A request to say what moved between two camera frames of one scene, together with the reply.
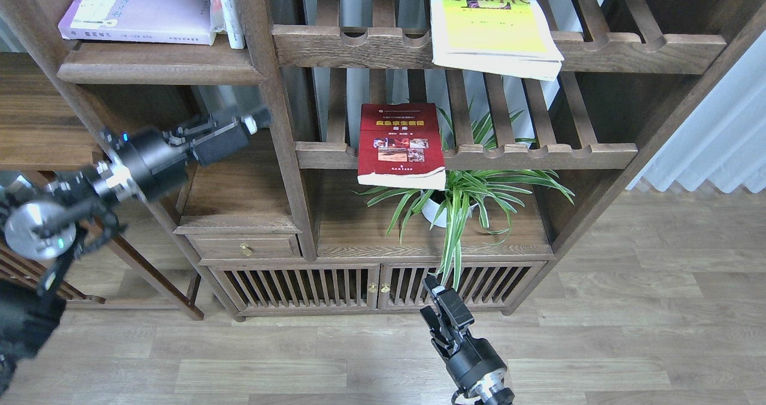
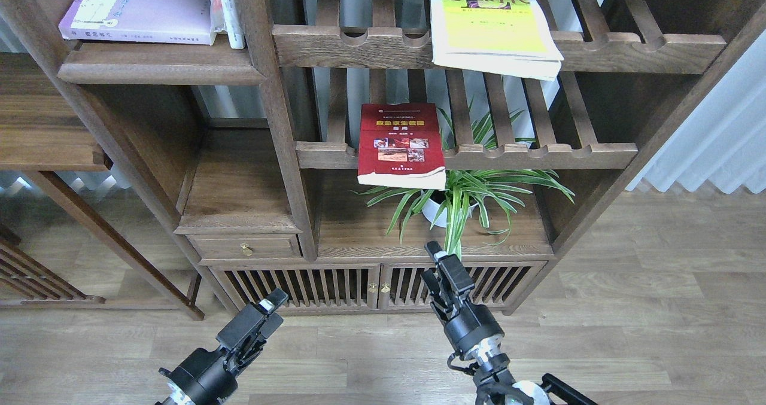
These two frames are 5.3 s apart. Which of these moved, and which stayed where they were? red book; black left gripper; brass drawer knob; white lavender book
Moved: black left gripper
Stayed: white lavender book; red book; brass drawer knob
